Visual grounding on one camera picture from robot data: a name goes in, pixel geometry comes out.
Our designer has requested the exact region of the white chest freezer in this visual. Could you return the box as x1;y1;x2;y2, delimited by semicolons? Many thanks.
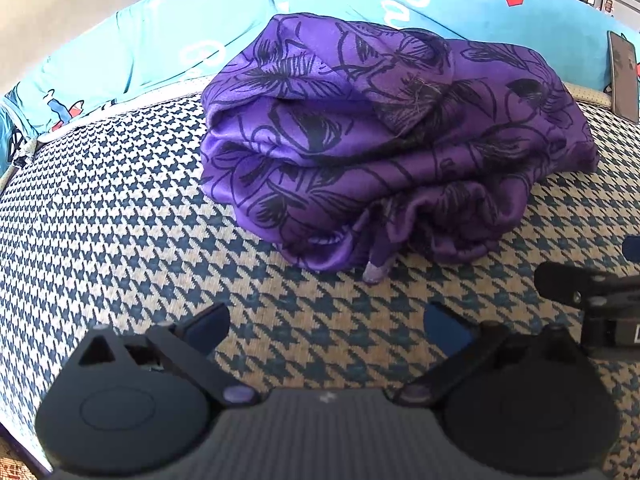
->
601;0;635;19

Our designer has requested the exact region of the purple floral garment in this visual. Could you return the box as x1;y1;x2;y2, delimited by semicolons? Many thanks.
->
199;12;601;287

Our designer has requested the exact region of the houndstooth sofa seat cushion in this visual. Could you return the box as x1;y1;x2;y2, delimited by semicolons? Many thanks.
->
0;85;640;480

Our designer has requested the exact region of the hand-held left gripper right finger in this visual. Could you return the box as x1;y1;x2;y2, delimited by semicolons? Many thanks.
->
396;302;590;407

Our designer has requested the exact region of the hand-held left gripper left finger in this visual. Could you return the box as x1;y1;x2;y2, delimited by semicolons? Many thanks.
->
67;303;262;408

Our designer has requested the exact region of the black smartphone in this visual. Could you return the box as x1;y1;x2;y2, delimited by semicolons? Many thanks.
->
607;30;640;124

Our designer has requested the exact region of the blue printed sofa cover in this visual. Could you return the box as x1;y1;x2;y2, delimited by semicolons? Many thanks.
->
0;0;640;176

